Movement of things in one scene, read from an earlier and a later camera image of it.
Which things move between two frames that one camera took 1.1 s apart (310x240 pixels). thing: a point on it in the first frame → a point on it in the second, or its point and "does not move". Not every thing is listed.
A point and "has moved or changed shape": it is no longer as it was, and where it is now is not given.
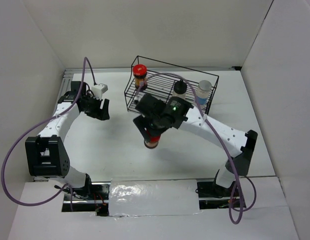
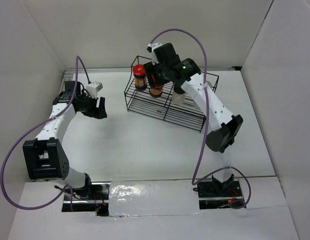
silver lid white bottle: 203,90 has moved or changed shape
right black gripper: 141,123 → 151,69
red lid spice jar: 140,74 does not move
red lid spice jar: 153,142 → 156,92
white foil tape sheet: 129,197 does not move
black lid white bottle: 179,89 does not move
